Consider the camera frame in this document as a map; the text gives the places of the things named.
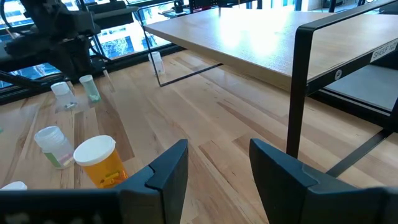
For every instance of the clear pill bottle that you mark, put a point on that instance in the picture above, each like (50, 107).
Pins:
(158, 63)
(56, 149)
(63, 96)

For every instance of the small orange pill bottle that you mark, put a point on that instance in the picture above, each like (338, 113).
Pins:
(14, 186)

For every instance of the teal pill bottle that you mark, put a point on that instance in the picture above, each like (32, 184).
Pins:
(90, 88)

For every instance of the large orange pill bottle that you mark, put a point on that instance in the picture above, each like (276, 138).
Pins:
(102, 171)

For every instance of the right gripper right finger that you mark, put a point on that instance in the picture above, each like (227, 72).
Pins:
(295, 199)

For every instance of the wooden shelf with black frame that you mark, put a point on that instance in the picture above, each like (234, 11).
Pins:
(248, 40)

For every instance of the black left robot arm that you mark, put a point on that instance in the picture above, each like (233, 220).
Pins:
(53, 18)

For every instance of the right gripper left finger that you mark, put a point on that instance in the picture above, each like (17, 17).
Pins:
(149, 199)

